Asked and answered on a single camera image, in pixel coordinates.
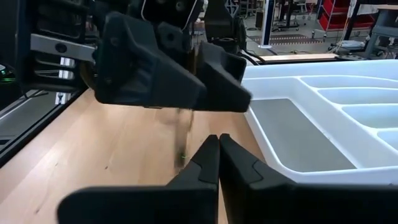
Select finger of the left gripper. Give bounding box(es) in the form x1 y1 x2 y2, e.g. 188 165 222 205
195 42 252 113
95 11 208 110

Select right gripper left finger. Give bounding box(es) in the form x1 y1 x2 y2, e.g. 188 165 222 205
57 134 220 224

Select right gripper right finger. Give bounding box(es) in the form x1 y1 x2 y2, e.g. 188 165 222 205
219 133 398 224

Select white plastic cutlery tray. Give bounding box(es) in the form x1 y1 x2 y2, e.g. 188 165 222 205
241 58 398 186

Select white and blue pillar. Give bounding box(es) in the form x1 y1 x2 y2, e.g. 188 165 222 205
259 0 277 50

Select red storage bin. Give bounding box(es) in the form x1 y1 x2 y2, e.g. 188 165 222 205
322 0 354 14
318 12 376 31

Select grey table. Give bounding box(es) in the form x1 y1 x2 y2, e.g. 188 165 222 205
363 4 398 60

